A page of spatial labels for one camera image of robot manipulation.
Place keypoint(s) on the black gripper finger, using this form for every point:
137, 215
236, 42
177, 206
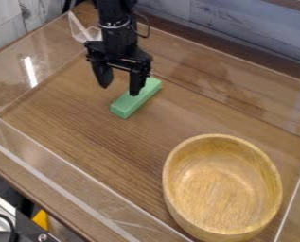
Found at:
103, 72
137, 80

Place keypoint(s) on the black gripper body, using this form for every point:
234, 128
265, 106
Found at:
118, 48

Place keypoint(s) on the green rectangular block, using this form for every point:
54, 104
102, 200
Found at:
126, 104

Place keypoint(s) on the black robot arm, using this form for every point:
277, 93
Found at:
117, 13

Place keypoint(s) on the brown wooden bowl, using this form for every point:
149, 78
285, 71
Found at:
222, 188

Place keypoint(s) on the yellow black machine base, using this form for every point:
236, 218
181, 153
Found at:
18, 228

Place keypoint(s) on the clear acrylic corner bracket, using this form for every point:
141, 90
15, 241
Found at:
82, 34

